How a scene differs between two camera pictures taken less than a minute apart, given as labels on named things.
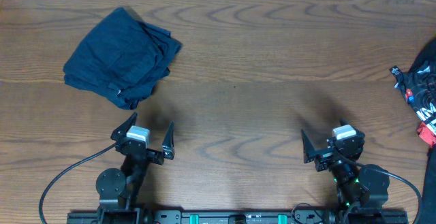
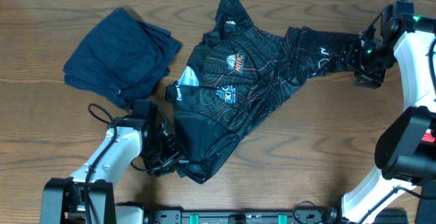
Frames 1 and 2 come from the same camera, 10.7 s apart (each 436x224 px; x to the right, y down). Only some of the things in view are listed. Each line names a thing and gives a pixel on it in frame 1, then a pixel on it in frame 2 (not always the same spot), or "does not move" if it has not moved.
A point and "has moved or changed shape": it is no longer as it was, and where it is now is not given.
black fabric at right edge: (428, 210) does not move
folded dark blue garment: (124, 57) does not move
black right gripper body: (325, 160) to (369, 67)
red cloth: (426, 134) does not move
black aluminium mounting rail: (238, 216) does not move
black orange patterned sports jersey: (418, 84) has moved or changed shape
